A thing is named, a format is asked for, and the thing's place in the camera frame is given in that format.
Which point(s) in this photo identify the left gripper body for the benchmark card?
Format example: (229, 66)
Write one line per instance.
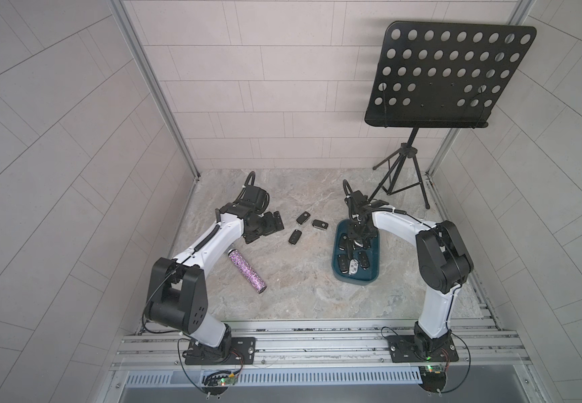
(263, 225)

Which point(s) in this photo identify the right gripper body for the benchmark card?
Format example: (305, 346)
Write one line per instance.
(360, 230)

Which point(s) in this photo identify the black key fob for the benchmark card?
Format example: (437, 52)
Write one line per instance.
(295, 237)
(364, 260)
(320, 224)
(343, 242)
(343, 262)

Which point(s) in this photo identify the teal storage tray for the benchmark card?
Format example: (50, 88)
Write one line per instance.
(362, 277)

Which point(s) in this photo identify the white key fob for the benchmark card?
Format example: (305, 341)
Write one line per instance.
(353, 267)

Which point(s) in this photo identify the black VW key top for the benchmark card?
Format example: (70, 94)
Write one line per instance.
(303, 218)

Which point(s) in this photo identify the black key fob bottom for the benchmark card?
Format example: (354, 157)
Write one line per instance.
(343, 262)

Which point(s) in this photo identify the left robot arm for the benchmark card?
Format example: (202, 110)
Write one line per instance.
(177, 294)

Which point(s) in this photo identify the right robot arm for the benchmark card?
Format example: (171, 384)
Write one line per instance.
(444, 264)

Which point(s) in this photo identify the purple glitter tube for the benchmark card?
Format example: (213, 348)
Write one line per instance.
(247, 270)

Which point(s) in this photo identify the left circuit board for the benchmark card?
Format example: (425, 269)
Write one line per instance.
(217, 383)

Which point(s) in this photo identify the circuit board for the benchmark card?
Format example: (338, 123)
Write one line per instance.
(433, 377)
(217, 383)

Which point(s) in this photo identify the right circuit board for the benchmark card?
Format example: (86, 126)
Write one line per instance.
(433, 377)

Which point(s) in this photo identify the black music stand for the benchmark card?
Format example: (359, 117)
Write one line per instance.
(434, 75)

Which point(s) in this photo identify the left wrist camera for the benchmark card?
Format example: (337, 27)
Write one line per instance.
(254, 198)

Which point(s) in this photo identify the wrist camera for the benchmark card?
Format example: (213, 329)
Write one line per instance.
(358, 205)
(254, 198)

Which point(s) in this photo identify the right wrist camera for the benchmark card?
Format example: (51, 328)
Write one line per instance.
(358, 205)

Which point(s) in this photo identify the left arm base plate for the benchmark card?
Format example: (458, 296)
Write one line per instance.
(236, 352)

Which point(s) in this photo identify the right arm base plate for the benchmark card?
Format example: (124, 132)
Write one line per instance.
(421, 349)

